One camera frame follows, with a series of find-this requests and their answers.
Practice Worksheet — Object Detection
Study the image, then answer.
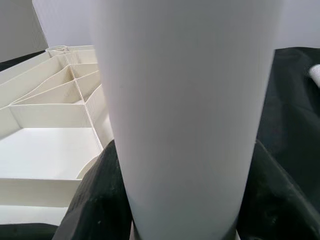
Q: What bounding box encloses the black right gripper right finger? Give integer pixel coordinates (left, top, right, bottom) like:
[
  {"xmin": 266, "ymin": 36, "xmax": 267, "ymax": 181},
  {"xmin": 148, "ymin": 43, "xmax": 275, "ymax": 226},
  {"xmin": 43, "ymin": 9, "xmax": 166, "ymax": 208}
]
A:
[{"xmin": 234, "ymin": 139, "xmax": 320, "ymax": 240}]

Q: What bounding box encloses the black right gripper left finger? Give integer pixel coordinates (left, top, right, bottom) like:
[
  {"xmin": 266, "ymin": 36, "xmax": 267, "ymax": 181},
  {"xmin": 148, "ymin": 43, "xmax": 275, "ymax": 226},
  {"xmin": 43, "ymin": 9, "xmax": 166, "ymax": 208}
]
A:
[{"xmin": 51, "ymin": 138, "xmax": 136, "ymax": 240}]

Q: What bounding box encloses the white plastic table top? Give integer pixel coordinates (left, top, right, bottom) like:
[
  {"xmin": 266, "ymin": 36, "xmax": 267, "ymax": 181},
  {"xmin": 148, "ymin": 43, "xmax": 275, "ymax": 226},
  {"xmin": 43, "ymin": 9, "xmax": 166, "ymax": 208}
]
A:
[{"xmin": 0, "ymin": 44, "xmax": 116, "ymax": 227}]

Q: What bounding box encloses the white plastic table leg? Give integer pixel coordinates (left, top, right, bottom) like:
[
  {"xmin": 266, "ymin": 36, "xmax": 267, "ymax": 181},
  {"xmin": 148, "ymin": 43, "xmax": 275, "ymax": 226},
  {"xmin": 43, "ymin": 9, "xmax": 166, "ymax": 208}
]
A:
[
  {"xmin": 91, "ymin": 0, "xmax": 276, "ymax": 240},
  {"xmin": 307, "ymin": 63, "xmax": 320, "ymax": 88}
]

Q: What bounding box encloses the black cloth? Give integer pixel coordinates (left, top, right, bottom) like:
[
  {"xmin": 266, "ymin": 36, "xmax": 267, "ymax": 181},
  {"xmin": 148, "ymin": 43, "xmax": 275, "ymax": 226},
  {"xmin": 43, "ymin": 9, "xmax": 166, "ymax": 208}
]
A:
[{"xmin": 0, "ymin": 46, "xmax": 320, "ymax": 240}]

